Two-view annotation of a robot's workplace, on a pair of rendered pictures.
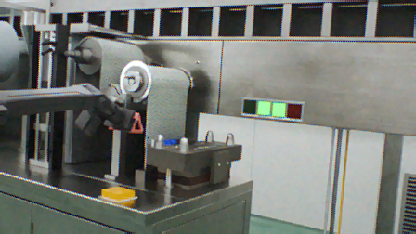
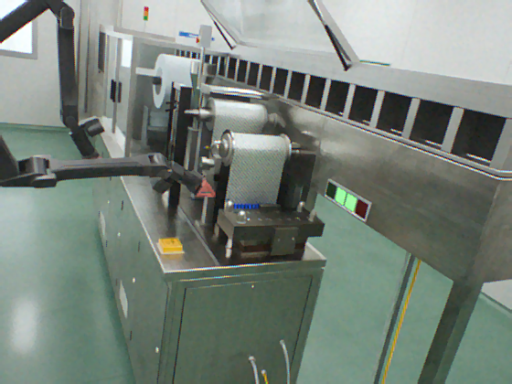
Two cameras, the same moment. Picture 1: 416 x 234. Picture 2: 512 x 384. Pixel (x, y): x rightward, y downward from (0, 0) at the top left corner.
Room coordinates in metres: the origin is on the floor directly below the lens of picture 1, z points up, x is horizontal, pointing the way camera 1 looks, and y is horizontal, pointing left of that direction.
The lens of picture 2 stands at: (0.25, -0.67, 1.62)
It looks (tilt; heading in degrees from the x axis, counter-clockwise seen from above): 18 degrees down; 30
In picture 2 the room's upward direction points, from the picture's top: 10 degrees clockwise
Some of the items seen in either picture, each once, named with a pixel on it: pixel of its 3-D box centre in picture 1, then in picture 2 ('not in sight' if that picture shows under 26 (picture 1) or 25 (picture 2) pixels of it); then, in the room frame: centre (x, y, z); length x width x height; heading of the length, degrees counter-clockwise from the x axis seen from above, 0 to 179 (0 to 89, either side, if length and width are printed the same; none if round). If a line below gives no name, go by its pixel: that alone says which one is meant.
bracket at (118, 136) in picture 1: (117, 136); (208, 191); (1.57, 0.31, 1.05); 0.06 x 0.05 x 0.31; 148
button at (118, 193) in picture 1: (118, 193); (170, 245); (1.30, 0.24, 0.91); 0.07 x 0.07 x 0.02; 58
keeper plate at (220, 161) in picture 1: (220, 166); (283, 240); (1.59, -0.07, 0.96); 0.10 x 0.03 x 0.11; 148
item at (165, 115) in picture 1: (166, 121); (254, 186); (1.65, 0.14, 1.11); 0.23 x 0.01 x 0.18; 148
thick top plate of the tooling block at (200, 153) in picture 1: (197, 153); (271, 222); (1.63, 0.02, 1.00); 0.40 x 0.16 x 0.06; 148
